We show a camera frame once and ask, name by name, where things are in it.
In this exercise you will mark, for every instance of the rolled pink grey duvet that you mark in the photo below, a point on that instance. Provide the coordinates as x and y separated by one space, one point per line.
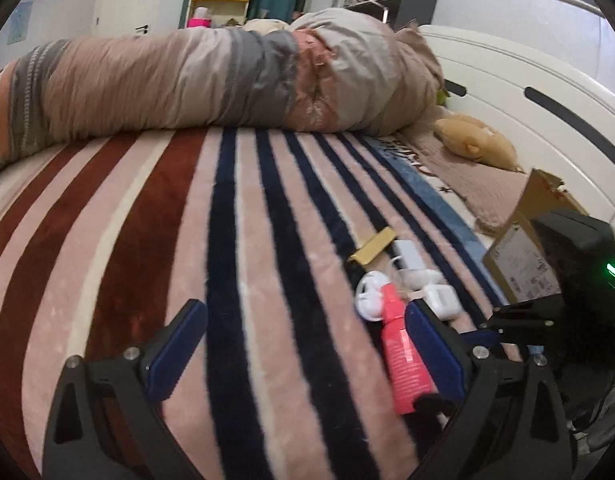
329 71

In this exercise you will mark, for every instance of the gold rectangular bar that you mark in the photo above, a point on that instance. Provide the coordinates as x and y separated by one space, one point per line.
374 247

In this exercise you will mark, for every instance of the white round earphone case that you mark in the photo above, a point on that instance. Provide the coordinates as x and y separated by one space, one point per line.
368 296

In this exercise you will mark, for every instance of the tan plush toy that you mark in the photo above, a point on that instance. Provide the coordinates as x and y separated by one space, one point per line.
469 138

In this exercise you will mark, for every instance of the brown cardboard box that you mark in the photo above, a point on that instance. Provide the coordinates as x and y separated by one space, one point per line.
516 259

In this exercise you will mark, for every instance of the white charger with cable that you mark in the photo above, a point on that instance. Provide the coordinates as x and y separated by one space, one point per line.
408 268

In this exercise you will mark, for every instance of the blue wall poster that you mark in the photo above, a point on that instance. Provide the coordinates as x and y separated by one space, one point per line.
19 22

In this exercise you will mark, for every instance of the yellow white side shelf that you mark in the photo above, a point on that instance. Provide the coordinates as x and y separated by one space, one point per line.
224 12

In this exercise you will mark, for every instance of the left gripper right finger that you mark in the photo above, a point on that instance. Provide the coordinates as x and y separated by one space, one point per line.
508 423

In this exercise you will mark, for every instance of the pink tube bottle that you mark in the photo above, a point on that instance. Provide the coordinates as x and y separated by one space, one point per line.
408 374

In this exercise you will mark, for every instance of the green plush toy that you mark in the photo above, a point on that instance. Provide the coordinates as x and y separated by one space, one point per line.
442 97

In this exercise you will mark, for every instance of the white earbuds case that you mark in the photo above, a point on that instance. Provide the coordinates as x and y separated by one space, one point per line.
442 301

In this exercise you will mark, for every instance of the pink pillow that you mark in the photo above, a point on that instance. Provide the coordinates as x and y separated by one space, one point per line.
489 193

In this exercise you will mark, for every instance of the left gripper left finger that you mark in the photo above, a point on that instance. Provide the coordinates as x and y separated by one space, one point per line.
105 420

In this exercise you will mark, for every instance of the white bed headboard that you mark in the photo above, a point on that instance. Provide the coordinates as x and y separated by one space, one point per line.
558 119

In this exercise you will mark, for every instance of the striped plush blanket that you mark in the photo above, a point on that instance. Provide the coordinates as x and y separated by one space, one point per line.
101 243

